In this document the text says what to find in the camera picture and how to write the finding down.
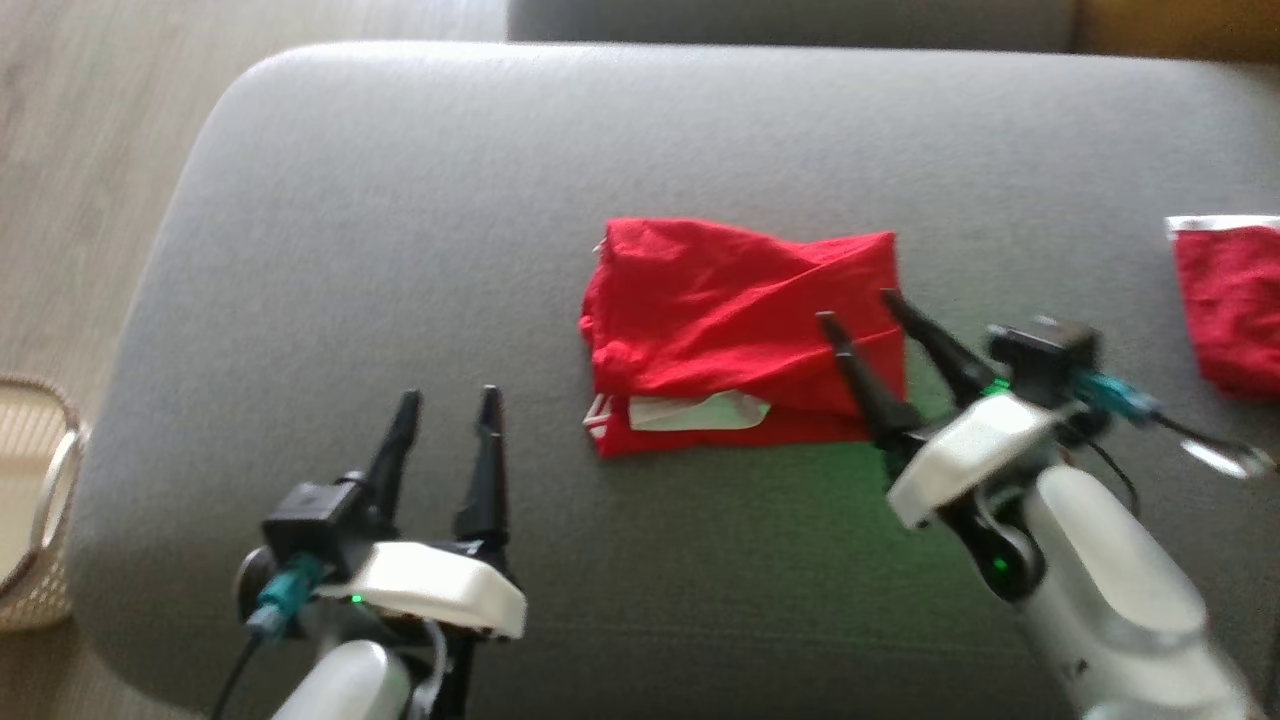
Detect black left cable teal plug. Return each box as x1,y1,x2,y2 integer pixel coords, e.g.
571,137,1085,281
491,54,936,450
212,553,328,720

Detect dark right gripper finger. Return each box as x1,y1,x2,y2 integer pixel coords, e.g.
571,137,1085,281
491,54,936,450
878,288,1003,409
813,310,921,436

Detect grey sofa seat cushion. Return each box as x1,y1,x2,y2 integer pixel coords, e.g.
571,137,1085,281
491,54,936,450
65,40,1280,720

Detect mustard yellow cushion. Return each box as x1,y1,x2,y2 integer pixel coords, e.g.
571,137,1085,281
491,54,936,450
1075,0,1280,64

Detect black right cable teal plug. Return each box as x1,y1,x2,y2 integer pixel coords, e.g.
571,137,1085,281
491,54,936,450
1068,368,1278,478

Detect grey sofa backrest cushion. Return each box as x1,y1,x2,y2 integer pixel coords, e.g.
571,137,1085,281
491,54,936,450
507,0,1081,53

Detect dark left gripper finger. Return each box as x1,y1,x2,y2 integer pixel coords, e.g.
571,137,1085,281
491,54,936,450
453,383,511,548
363,388,425,528

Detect wicker laundry basket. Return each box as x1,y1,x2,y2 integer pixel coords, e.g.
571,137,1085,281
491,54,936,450
0,374,93,637

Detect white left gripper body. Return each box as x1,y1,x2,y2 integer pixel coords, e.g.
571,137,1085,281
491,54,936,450
318,538,530,642

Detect red shorts with white waistband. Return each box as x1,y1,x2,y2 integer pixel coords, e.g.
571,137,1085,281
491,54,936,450
1164,214,1280,403

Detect black cable teal plug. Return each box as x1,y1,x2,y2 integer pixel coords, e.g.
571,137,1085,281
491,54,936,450
212,553,328,720
1068,368,1278,478

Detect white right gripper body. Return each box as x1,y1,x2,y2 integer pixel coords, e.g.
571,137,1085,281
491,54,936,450
878,392,1061,533

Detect red shirt with white sleeves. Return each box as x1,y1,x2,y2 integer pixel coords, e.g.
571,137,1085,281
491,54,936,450
577,216,909,460

